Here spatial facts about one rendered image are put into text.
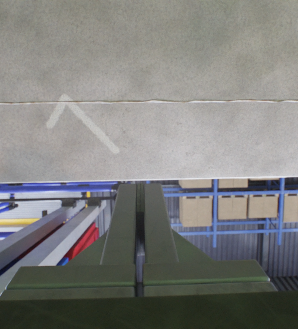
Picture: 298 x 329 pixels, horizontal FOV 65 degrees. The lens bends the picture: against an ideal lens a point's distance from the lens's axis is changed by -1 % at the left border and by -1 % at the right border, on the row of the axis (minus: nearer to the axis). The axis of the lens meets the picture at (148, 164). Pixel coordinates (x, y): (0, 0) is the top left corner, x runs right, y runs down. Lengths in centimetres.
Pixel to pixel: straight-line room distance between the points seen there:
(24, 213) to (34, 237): 1166
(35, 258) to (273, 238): 1293
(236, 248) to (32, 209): 971
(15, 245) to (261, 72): 53
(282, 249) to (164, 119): 1347
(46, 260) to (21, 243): 14
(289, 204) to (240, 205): 200
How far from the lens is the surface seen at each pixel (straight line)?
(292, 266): 1433
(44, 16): 27
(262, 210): 1073
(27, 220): 1227
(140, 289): 1248
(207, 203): 985
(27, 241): 62
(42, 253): 49
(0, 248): 55
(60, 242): 53
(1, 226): 1264
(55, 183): 174
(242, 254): 1292
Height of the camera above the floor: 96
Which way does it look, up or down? 6 degrees up
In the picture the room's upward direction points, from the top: 179 degrees clockwise
